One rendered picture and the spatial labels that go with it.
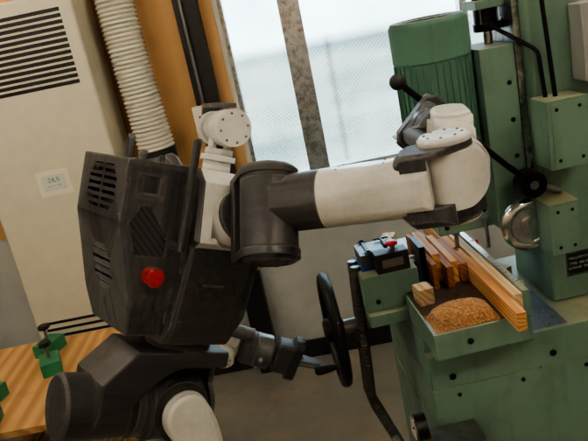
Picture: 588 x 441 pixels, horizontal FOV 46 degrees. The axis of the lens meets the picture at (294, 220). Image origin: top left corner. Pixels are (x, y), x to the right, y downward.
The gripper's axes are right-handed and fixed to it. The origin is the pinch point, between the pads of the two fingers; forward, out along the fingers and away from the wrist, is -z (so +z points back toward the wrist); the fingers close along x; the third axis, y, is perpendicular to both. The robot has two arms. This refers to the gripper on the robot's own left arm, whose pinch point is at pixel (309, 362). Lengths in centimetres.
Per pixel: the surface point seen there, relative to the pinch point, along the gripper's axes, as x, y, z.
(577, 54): 93, -3, -26
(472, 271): 41.7, -10.0, -24.1
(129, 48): 33, 128, 76
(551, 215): 61, -15, -32
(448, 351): 31.7, -30.7, -16.7
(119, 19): 42, 130, 82
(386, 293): 29.2, -7.8, -8.2
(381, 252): 37.7, -4.9, -3.9
